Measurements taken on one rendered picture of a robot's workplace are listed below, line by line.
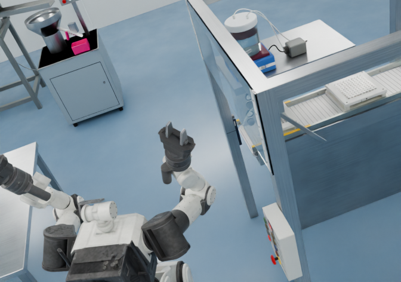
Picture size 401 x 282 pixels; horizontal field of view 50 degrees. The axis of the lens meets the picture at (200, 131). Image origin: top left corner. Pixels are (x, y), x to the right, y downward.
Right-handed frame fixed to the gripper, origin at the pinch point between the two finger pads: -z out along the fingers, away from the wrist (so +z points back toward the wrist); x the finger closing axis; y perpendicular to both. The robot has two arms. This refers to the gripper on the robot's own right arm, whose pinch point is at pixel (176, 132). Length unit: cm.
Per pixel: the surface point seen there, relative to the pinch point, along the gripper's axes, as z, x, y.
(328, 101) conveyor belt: 86, -28, 110
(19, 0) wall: 307, 452, 237
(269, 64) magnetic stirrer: 41, 1, 78
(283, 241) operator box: 36, -43, 1
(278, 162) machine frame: 15.5, -29.9, 16.5
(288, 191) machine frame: 29.2, -36.6, 15.7
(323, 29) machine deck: 46, -11, 120
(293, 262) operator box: 49, -50, 1
